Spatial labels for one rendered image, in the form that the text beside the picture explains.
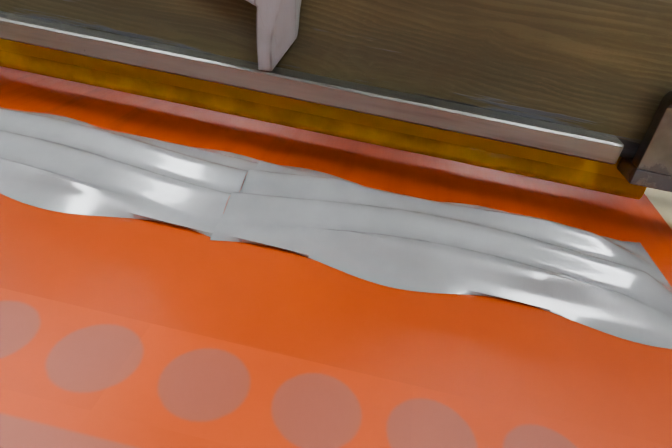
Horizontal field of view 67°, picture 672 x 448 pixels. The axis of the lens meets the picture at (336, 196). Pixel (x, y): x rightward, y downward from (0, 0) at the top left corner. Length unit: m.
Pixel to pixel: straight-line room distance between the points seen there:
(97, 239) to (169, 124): 0.11
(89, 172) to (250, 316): 0.10
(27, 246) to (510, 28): 0.21
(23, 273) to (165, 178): 0.06
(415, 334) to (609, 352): 0.06
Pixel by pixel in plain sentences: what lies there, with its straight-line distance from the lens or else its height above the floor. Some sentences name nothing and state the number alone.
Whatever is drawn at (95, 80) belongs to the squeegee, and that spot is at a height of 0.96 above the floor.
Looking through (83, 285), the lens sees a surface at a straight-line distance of 0.17.
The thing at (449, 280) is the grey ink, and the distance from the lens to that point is 0.19.
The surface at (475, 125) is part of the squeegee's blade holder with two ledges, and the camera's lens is 0.25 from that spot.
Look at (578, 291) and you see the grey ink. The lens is 0.20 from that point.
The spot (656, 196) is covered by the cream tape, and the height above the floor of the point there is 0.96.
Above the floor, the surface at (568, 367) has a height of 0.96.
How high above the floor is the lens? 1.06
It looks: 28 degrees down
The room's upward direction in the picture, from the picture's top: 10 degrees clockwise
